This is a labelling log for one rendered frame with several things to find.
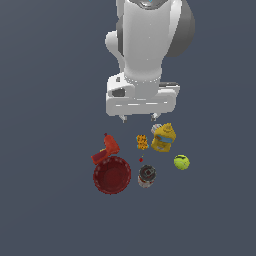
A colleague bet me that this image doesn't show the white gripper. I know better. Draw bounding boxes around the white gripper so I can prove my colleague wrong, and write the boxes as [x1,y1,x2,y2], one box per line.
[105,73,181,124]

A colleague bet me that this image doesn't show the small grey white object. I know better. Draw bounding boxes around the small grey white object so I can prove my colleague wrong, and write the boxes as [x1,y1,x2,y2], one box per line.
[150,123,163,134]

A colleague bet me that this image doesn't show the small orange toy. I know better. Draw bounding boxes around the small orange toy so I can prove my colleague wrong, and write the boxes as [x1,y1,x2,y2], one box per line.
[136,134,149,151]

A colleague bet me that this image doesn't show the yellow mustard bottle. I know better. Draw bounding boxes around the yellow mustard bottle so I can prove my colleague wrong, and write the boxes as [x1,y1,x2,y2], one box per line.
[150,122,177,153]

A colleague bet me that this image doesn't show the red power drill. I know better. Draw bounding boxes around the red power drill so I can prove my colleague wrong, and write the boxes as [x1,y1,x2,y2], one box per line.
[90,132,121,165]

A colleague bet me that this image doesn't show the grey tin can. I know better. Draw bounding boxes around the grey tin can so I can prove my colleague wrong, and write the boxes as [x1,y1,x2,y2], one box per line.
[137,164,157,189]

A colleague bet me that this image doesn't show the yellow-green tennis ball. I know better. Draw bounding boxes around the yellow-green tennis ball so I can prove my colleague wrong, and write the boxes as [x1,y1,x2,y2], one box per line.
[173,154,191,171]

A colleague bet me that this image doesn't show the dark red bowl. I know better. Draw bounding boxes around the dark red bowl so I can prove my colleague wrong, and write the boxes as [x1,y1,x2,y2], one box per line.
[92,156,132,195]

